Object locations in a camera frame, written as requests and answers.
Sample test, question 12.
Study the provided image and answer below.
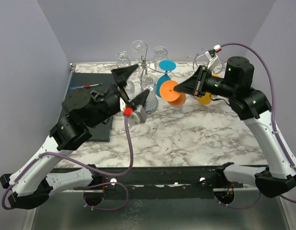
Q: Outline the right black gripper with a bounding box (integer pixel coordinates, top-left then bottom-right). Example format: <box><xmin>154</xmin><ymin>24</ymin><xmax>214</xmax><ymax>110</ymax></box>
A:
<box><xmin>174</xmin><ymin>65</ymin><xmax>237</xmax><ymax>99</ymax></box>

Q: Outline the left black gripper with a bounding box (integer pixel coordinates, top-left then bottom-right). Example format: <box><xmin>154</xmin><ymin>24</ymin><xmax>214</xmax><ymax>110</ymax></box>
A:
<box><xmin>86</xmin><ymin>65</ymin><xmax>150</xmax><ymax>128</ymax></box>

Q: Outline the orange plastic wine glass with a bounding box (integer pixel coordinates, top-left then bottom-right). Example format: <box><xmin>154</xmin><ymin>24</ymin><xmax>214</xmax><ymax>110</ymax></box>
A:
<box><xmin>159</xmin><ymin>80</ymin><xmax>186</xmax><ymax>107</ymax></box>

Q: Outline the clear wine glass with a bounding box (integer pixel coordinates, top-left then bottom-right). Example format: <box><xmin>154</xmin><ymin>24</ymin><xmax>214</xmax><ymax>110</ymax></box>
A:
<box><xmin>131</xmin><ymin>40</ymin><xmax>148</xmax><ymax>74</ymax></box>
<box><xmin>140</xmin><ymin>73</ymin><xmax>158</xmax><ymax>113</ymax></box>
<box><xmin>124</xmin><ymin>73</ymin><xmax>135</xmax><ymax>99</ymax></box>
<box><xmin>153</xmin><ymin>46</ymin><xmax>168</xmax><ymax>71</ymax></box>
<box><xmin>116</xmin><ymin>52</ymin><xmax>131</xmax><ymax>69</ymax></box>

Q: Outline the yellow plastic wine glass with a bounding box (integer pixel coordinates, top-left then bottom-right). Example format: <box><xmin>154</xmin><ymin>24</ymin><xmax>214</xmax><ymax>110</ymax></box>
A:
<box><xmin>195</xmin><ymin>92</ymin><xmax>213</xmax><ymax>105</ymax></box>

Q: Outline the chrome swirl wine glass rack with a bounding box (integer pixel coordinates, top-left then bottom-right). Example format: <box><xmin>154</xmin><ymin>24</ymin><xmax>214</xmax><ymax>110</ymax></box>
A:
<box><xmin>121</xmin><ymin>51</ymin><xmax>165</xmax><ymax>114</ymax></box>

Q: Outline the blue plastic wine glass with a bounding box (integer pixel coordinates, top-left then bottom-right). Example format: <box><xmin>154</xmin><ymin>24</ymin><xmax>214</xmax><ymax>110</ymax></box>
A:
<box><xmin>156</xmin><ymin>60</ymin><xmax>176</xmax><ymax>98</ymax></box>

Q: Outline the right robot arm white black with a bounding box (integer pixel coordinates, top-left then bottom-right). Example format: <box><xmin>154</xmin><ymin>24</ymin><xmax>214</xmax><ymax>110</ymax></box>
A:
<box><xmin>174</xmin><ymin>56</ymin><xmax>296</xmax><ymax>198</ymax></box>

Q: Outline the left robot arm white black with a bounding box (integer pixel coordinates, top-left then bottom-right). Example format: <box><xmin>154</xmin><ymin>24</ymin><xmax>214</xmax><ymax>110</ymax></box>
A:
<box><xmin>0</xmin><ymin>64</ymin><xmax>149</xmax><ymax>210</ymax></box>

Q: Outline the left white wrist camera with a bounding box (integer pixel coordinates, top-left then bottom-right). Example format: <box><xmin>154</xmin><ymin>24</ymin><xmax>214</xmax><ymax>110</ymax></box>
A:
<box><xmin>119</xmin><ymin>98</ymin><xmax>147</xmax><ymax>126</ymax></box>

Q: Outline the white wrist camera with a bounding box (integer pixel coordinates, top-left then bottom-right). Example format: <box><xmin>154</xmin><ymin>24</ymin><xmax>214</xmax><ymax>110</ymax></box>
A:
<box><xmin>119</xmin><ymin>98</ymin><xmax>147</xmax><ymax>126</ymax></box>
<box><xmin>205</xmin><ymin>45</ymin><xmax>222</xmax><ymax>71</ymax></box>

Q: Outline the chrome spiral wire rack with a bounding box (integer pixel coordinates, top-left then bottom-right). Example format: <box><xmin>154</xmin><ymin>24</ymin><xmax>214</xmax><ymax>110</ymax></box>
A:
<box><xmin>186</xmin><ymin>51</ymin><xmax>225</xmax><ymax>74</ymax></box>

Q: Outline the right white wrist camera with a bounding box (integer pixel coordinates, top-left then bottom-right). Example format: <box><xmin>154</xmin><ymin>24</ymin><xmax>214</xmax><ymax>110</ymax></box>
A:
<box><xmin>205</xmin><ymin>45</ymin><xmax>222</xmax><ymax>71</ymax></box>

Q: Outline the blue handled screwdriver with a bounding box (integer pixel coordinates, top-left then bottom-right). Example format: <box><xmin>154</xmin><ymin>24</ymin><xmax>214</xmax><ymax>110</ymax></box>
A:
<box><xmin>68</xmin><ymin>83</ymin><xmax>102</xmax><ymax>91</ymax></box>

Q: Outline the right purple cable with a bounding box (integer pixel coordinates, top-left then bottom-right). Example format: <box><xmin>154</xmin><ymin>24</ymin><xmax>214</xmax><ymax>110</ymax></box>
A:
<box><xmin>215</xmin><ymin>43</ymin><xmax>296</xmax><ymax>209</ymax></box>

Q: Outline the purple cable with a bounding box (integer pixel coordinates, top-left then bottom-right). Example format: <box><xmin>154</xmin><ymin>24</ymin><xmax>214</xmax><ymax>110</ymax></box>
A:
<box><xmin>215</xmin><ymin>43</ymin><xmax>296</xmax><ymax>209</ymax></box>
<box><xmin>0</xmin><ymin>115</ymin><xmax>134</xmax><ymax>211</ymax></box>

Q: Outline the aluminium mounting rail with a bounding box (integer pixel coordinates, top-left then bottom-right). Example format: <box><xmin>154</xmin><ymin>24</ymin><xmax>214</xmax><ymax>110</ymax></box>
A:
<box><xmin>52</xmin><ymin>170</ymin><xmax>286</xmax><ymax>193</ymax></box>

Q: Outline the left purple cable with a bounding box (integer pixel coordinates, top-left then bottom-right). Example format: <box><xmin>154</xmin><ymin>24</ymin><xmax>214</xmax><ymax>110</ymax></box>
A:
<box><xmin>0</xmin><ymin>115</ymin><xmax>134</xmax><ymax>211</ymax></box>

